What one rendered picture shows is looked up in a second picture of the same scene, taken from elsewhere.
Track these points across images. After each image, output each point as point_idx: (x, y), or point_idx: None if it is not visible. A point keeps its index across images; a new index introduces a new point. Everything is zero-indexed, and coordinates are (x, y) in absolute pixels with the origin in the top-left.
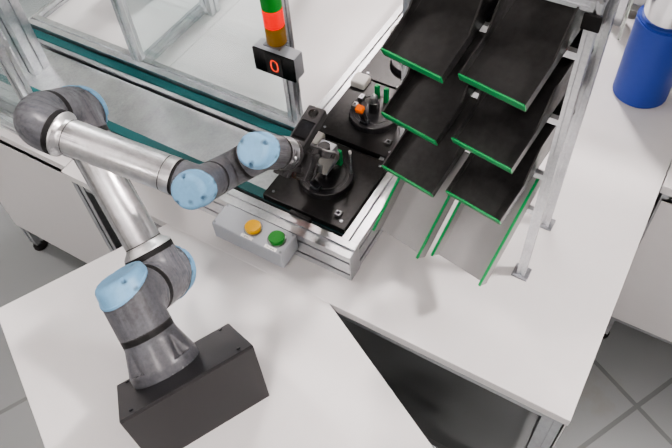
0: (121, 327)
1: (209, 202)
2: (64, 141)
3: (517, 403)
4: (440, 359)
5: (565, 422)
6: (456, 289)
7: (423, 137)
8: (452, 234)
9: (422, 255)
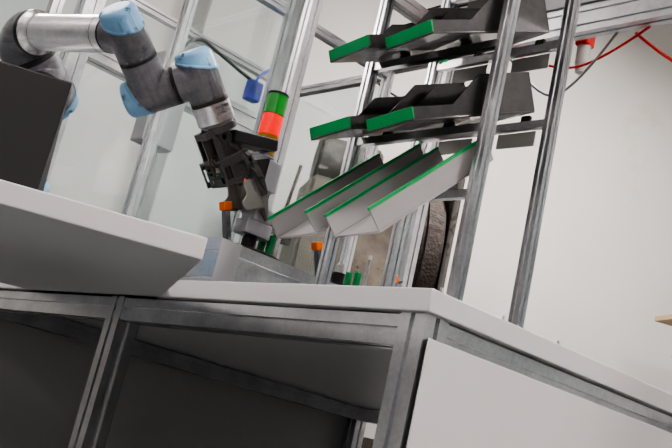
0: None
1: (127, 29)
2: (38, 15)
3: (364, 336)
4: (276, 288)
5: (425, 299)
6: None
7: (359, 44)
8: (361, 220)
9: (313, 220)
